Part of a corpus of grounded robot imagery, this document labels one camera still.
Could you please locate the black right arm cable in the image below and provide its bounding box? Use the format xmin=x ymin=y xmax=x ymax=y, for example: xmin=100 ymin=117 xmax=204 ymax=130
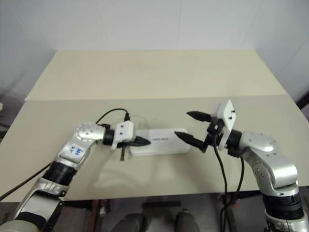
xmin=221 ymin=151 xmax=245 ymax=218
xmin=213 ymin=135 xmax=229 ymax=232

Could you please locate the black bar under table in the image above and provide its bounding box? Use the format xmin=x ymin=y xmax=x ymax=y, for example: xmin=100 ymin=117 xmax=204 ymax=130
xmin=141 ymin=201 xmax=182 ymax=209

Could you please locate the white hard pencil case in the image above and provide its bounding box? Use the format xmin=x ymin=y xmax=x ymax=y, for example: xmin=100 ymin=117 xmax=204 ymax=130
xmin=130 ymin=127 xmax=190 ymax=157

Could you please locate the dark rounded shape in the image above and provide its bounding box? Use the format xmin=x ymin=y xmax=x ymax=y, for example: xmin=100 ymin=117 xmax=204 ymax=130
xmin=174 ymin=208 xmax=197 ymax=232
xmin=115 ymin=212 xmax=147 ymax=232

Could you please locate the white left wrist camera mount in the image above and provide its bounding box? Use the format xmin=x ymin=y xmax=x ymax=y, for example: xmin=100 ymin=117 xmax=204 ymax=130
xmin=111 ymin=121 xmax=136 ymax=151

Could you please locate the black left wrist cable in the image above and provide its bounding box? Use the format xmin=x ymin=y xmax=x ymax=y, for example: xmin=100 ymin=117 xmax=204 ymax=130
xmin=95 ymin=108 xmax=130 ymax=127

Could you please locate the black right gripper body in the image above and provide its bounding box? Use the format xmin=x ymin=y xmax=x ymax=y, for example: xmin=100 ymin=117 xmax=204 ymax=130
xmin=204 ymin=116 xmax=225 ymax=152

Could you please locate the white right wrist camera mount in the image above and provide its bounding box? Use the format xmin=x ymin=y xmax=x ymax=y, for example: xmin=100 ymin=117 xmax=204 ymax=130
xmin=212 ymin=99 xmax=239 ymax=149

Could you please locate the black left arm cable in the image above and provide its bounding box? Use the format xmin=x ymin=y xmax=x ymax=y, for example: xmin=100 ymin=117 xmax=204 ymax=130
xmin=0 ymin=165 xmax=53 ymax=202

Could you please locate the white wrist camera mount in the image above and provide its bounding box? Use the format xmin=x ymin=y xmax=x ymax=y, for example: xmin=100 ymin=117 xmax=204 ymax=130
xmin=212 ymin=99 xmax=239 ymax=149
xmin=111 ymin=121 xmax=136 ymax=151

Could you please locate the dark brown furniture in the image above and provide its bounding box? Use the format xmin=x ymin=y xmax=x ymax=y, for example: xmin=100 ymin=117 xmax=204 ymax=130
xmin=295 ymin=89 xmax=309 ymax=119

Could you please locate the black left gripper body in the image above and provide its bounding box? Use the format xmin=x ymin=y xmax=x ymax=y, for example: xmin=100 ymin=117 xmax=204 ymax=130
xmin=117 ymin=139 xmax=137 ymax=162

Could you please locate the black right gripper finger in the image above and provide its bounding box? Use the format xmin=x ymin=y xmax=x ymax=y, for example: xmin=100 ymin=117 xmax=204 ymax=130
xmin=174 ymin=131 xmax=206 ymax=154
xmin=186 ymin=110 xmax=211 ymax=123

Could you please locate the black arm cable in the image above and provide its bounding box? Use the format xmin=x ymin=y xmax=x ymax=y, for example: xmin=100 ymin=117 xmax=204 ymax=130
xmin=213 ymin=135 xmax=229 ymax=232
xmin=221 ymin=151 xmax=245 ymax=218
xmin=0 ymin=165 xmax=53 ymax=202

